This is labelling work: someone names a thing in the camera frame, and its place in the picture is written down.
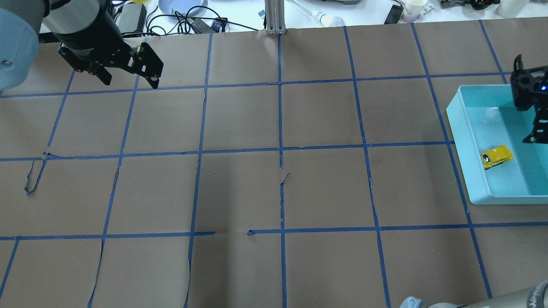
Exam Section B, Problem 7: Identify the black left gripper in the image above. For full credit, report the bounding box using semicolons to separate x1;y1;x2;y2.
57;15;164;89

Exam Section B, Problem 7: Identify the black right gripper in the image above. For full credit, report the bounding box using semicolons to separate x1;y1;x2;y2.
522;99;548;144

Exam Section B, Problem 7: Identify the yellow beetle toy car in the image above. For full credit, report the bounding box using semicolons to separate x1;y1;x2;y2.
480;145;514;170

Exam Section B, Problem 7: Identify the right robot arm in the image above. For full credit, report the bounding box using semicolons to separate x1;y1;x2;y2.
382;99;547;306

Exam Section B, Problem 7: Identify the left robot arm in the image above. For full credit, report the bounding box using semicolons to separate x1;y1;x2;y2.
0;0;163;90

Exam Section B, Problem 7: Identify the light blue plastic bin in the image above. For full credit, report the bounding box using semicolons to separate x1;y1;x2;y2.
446;84;548;206

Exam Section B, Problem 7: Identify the blue plate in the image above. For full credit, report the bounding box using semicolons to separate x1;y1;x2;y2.
157;0;208;18

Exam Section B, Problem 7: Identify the white paper cup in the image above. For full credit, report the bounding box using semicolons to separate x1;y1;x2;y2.
402;0;428;23

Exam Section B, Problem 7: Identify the black power adapter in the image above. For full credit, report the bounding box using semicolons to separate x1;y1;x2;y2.
384;4;404;25

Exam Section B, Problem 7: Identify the light bulb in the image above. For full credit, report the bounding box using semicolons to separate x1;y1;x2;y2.
293;0;345;27

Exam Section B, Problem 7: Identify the aluminium frame post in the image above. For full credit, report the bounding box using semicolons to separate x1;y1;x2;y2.
264;0;286;36

